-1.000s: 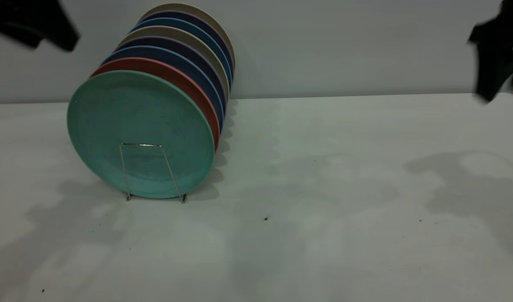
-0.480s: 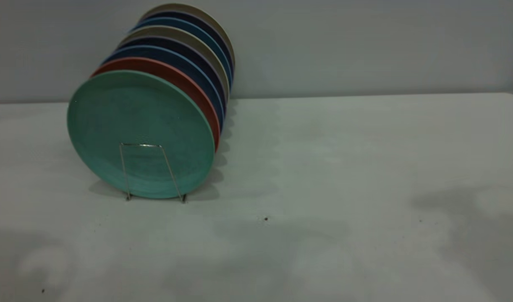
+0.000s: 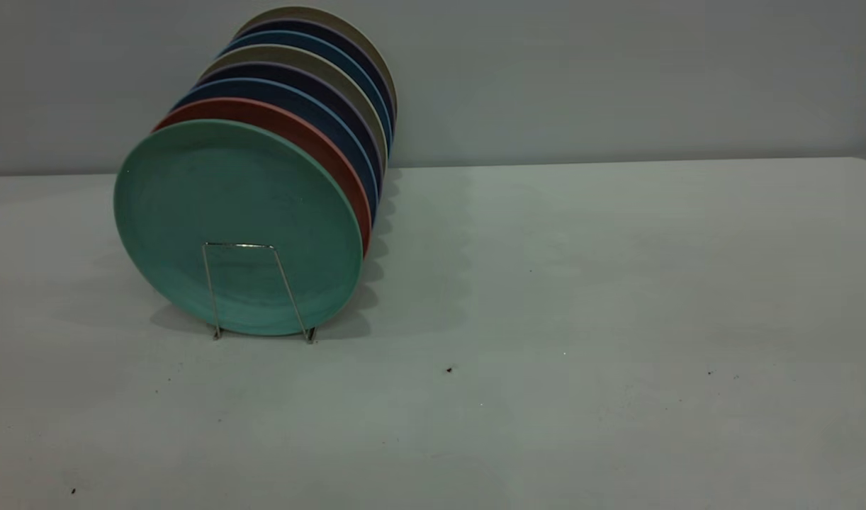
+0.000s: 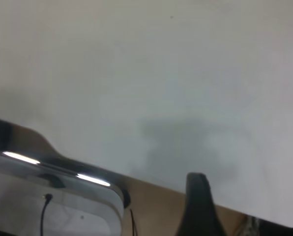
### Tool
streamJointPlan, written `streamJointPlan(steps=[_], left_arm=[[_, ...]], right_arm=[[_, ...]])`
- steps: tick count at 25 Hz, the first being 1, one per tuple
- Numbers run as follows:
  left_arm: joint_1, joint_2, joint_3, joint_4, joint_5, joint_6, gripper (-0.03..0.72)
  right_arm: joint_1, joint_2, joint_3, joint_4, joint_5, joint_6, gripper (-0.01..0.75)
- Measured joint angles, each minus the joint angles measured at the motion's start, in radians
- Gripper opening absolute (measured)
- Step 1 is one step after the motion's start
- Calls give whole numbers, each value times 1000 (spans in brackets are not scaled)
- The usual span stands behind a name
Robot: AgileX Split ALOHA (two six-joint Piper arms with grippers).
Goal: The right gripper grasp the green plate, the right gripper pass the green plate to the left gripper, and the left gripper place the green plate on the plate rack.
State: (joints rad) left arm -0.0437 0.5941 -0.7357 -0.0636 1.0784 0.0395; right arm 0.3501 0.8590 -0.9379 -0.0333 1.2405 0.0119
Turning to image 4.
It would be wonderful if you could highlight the thin black wire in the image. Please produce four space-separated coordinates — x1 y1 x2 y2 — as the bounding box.
129 208 138 236

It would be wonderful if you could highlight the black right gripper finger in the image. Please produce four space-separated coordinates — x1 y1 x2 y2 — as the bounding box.
175 173 227 236

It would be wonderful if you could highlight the black cable with plug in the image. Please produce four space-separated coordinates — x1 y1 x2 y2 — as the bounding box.
40 193 54 236

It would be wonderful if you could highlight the shiny chrome metal base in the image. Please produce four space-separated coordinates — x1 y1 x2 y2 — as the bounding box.
0 117 132 236

